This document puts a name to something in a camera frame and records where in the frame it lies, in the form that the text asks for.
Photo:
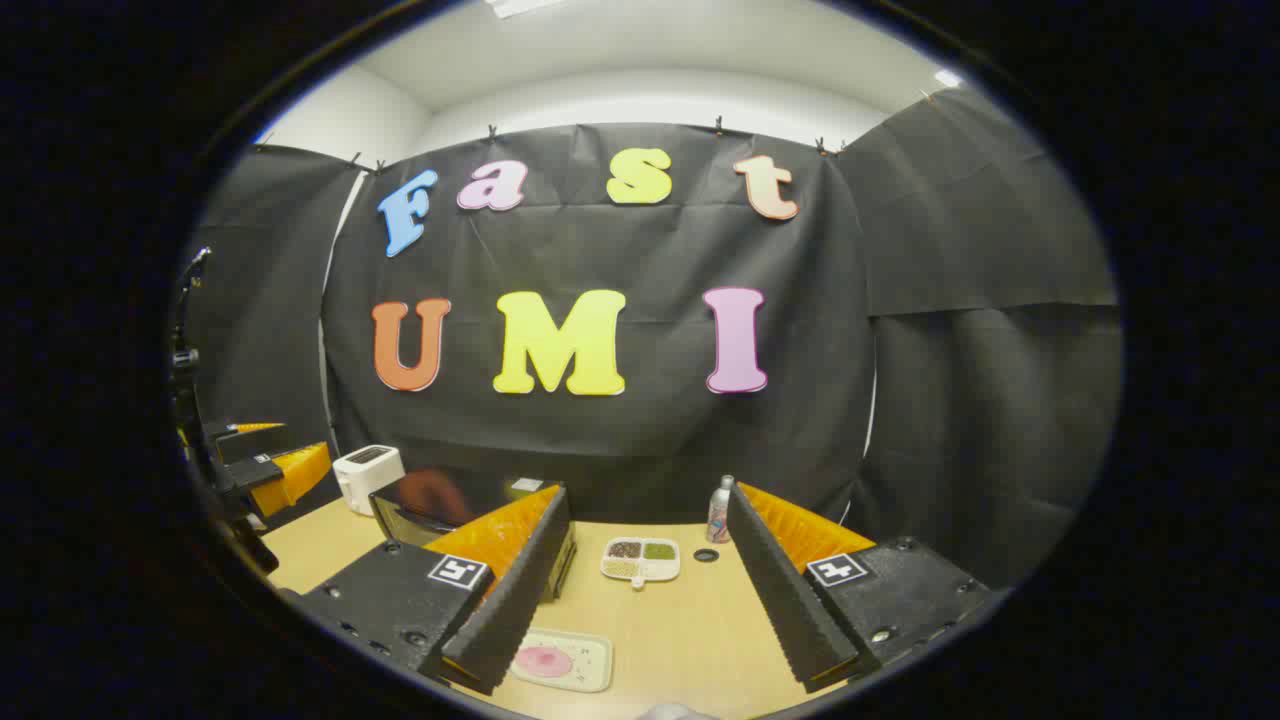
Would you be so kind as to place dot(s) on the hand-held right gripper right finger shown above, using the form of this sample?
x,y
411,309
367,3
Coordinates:
x,y
785,600

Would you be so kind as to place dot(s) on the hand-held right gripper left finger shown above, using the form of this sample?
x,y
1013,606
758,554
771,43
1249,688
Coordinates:
x,y
510,600

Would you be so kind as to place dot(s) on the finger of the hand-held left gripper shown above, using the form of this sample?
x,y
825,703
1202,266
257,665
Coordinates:
x,y
295,475
250,442

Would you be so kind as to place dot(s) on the pink ham slice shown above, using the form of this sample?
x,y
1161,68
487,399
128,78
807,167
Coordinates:
x,y
543,661

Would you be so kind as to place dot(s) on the cream rectangular plate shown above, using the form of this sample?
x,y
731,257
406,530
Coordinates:
x,y
585,665

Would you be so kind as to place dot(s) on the black electric oven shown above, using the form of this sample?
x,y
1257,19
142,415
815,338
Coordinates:
x,y
440,500

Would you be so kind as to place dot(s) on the white toaster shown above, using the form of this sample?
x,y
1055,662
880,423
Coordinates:
x,y
368,475

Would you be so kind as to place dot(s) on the silver spray bottle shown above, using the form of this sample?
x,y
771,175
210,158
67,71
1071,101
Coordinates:
x,y
720,512

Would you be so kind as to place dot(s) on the white divided dish of beans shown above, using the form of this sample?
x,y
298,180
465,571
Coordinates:
x,y
640,558

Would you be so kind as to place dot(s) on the black backdrop cloth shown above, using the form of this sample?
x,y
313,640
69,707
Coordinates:
x,y
650,420

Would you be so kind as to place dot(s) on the large ceiling light panel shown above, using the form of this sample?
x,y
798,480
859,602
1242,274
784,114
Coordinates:
x,y
520,5

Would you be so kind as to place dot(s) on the small ceiling light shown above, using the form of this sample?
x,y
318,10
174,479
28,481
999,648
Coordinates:
x,y
948,77

